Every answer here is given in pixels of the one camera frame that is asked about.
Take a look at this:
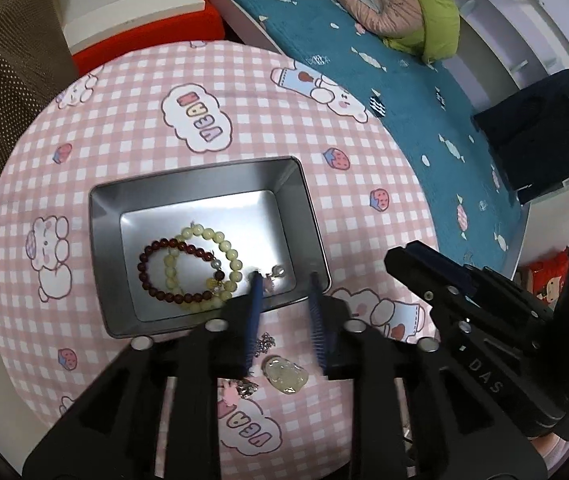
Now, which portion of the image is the small pink charm earring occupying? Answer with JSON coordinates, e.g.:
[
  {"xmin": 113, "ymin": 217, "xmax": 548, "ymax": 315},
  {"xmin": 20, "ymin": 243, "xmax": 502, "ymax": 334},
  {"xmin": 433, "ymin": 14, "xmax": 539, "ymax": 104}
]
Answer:
[{"xmin": 263, "ymin": 264, "xmax": 287, "ymax": 294}]

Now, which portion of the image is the pale jade pendant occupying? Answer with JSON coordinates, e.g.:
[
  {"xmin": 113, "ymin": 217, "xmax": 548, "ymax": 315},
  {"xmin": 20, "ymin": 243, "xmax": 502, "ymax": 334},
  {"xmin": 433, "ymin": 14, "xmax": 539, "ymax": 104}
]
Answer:
[{"xmin": 262, "ymin": 356, "xmax": 309, "ymax": 394}]

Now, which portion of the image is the pale yellow bead bracelet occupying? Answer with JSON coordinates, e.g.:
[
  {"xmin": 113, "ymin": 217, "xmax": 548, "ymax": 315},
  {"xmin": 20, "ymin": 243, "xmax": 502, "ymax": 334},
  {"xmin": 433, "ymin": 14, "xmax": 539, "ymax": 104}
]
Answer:
[{"xmin": 163, "ymin": 222, "xmax": 243, "ymax": 309}]

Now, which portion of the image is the dark red bead bracelet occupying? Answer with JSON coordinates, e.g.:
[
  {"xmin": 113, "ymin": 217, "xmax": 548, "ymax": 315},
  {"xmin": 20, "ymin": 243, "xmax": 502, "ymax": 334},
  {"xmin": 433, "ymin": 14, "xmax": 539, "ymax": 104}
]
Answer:
[{"xmin": 137, "ymin": 237, "xmax": 228, "ymax": 306}]

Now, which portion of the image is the silver chain jewelry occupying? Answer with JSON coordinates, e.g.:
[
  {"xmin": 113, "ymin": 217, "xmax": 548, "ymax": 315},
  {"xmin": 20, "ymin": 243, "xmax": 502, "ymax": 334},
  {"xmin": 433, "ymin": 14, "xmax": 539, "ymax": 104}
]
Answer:
[{"xmin": 255, "ymin": 332, "xmax": 276, "ymax": 356}]

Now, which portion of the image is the pink charm keychain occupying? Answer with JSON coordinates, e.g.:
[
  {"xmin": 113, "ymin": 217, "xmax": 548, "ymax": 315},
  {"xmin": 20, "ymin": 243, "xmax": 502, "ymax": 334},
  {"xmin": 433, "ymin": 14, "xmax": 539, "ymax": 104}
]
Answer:
[{"xmin": 219, "ymin": 379, "xmax": 260, "ymax": 405}]

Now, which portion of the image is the grey metal tin box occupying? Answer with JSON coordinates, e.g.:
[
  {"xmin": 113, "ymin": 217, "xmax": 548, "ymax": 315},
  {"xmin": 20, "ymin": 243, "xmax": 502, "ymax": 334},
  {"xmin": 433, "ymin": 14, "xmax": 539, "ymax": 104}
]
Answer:
[{"xmin": 88, "ymin": 157, "xmax": 331, "ymax": 338}]

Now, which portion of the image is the teal bed sheet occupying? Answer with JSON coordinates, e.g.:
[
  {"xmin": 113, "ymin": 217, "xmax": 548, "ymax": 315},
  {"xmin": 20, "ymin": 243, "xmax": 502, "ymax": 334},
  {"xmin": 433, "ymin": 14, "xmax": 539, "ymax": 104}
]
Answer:
[{"xmin": 232, "ymin": 0, "xmax": 525, "ymax": 274}]

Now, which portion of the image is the dark hanging jacket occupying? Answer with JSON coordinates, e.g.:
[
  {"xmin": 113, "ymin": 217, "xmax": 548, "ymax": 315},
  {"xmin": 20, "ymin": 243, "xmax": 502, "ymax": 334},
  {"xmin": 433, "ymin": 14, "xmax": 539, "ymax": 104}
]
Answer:
[{"xmin": 473, "ymin": 68, "xmax": 569, "ymax": 204}]

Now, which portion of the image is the pink checked tablecloth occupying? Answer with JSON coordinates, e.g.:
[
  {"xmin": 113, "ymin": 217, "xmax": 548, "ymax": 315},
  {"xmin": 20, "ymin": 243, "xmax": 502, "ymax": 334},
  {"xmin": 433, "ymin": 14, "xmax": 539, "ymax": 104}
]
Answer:
[{"xmin": 0, "ymin": 39, "xmax": 441, "ymax": 470}]

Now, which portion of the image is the pink quilted jacket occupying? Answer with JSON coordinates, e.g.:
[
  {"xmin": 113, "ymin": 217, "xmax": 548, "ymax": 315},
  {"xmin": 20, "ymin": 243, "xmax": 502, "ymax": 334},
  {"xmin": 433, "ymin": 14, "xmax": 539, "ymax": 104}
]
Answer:
[{"xmin": 337, "ymin": 0, "xmax": 423, "ymax": 39}]

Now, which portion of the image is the red storage bench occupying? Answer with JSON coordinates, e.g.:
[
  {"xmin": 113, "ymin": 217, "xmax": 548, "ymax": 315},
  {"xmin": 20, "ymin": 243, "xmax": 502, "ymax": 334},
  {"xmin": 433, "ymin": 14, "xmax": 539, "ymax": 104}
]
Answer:
[{"xmin": 73, "ymin": 0, "xmax": 226, "ymax": 76}]

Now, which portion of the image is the white board on bench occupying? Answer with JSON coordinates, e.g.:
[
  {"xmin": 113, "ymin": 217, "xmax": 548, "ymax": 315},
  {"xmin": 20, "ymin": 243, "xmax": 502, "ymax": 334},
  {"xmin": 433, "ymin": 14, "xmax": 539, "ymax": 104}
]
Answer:
[{"xmin": 63, "ymin": 0, "xmax": 205, "ymax": 54}]

